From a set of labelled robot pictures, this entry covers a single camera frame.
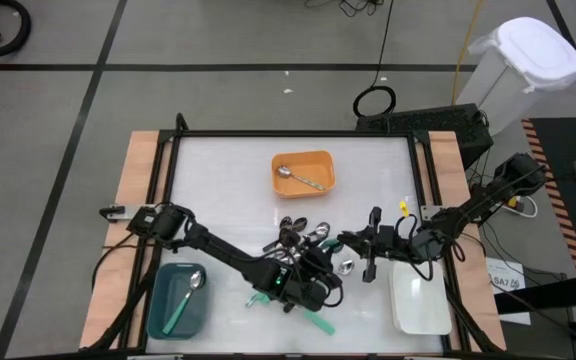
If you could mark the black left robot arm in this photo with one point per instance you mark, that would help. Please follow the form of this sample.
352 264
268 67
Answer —
228 257

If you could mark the silver metal bracket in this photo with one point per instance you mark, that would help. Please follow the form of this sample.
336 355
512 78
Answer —
118 212
428 212

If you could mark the white plastic bin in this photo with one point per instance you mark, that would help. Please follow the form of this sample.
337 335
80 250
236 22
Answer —
423 305

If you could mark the teal plastic bin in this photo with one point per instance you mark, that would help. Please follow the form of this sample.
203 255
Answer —
168 290

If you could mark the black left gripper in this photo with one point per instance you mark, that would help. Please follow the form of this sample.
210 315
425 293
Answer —
295 282

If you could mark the white paper label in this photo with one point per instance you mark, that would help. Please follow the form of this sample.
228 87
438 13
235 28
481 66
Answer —
505 272

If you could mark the yellow plug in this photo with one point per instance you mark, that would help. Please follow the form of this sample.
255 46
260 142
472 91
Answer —
514 201

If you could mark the black table frame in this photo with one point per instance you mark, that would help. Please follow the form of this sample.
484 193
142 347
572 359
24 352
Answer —
293 134

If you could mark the yellow tape tag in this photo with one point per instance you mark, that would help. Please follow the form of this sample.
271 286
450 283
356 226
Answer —
404 207

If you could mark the black hazard striped mat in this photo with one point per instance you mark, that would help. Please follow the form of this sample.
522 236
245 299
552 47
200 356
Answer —
563 145

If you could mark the orange plastic bin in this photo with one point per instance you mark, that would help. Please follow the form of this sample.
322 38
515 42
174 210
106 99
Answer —
313 165

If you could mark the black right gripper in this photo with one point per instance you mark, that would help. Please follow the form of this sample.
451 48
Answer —
385 242

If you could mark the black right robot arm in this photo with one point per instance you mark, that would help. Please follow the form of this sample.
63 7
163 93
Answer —
483 197

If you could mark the black metal beam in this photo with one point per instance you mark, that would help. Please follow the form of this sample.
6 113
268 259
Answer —
543 300

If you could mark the white lidded trash can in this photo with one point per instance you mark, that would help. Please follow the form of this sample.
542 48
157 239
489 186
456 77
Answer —
533 55

